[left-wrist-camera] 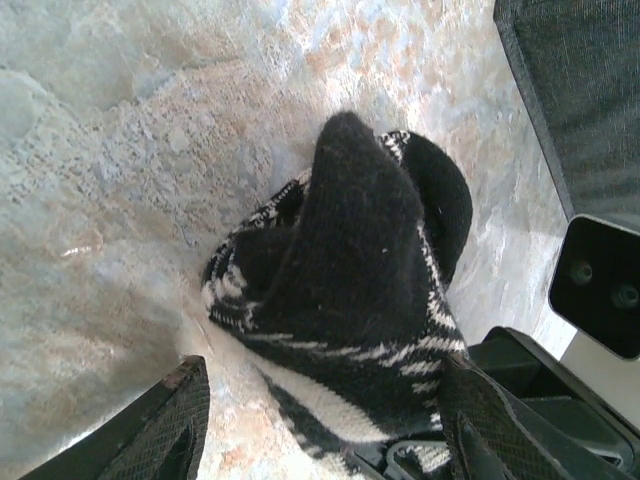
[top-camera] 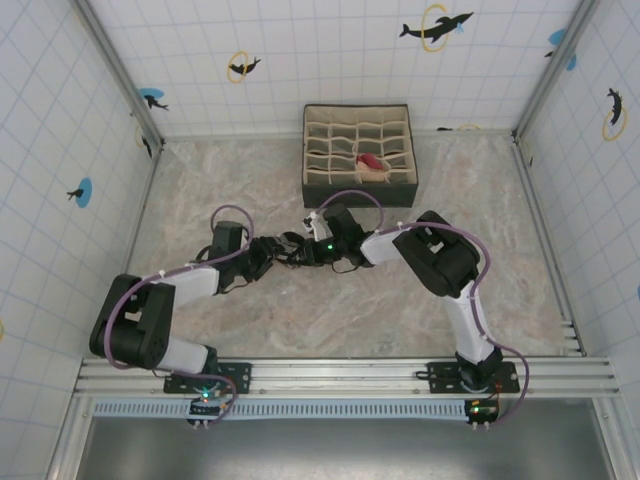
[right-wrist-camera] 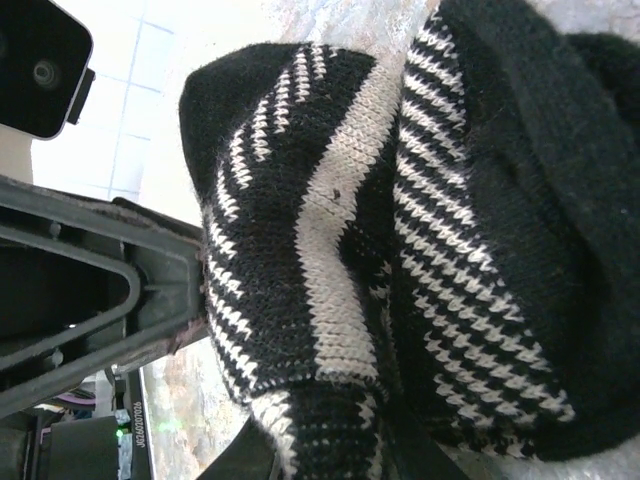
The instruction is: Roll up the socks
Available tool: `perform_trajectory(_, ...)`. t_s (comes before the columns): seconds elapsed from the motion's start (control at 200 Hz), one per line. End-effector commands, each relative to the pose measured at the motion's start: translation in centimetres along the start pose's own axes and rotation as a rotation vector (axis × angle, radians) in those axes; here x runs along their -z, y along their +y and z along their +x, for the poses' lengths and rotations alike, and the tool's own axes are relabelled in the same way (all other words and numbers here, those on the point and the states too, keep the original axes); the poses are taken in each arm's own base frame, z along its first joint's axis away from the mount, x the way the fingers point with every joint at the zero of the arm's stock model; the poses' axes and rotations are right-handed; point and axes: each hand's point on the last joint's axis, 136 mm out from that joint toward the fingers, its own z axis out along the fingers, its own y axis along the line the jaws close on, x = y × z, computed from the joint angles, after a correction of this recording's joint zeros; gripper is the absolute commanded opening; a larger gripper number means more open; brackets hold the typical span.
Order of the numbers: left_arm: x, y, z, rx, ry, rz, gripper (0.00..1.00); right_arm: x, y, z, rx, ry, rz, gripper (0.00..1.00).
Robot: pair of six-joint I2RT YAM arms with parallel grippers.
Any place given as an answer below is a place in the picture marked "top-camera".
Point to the black and white striped sock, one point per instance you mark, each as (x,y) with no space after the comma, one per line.
(291,239)

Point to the grey fabric organizer box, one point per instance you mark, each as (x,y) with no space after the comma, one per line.
(360,195)

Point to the peach sock with red toe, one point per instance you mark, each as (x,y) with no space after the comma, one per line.
(370,162)

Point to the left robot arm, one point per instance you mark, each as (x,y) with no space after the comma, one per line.
(135,320)

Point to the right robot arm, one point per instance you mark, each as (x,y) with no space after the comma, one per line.
(440,255)

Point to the black fish blue circle sticker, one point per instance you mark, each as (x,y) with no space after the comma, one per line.
(85,192)

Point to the black shark blue circle sticker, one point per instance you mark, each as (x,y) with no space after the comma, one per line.
(150,96)

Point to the grey metal panel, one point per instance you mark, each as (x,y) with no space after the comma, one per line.
(325,450)

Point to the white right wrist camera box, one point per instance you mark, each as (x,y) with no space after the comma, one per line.
(315,227)

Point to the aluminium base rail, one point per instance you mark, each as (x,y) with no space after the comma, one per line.
(350,375)

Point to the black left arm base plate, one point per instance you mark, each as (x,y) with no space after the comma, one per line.
(237,375)

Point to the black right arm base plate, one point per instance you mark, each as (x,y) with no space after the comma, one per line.
(440,375)

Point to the aluminium frame post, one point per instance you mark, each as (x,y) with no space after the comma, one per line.
(576,30)
(120,70)

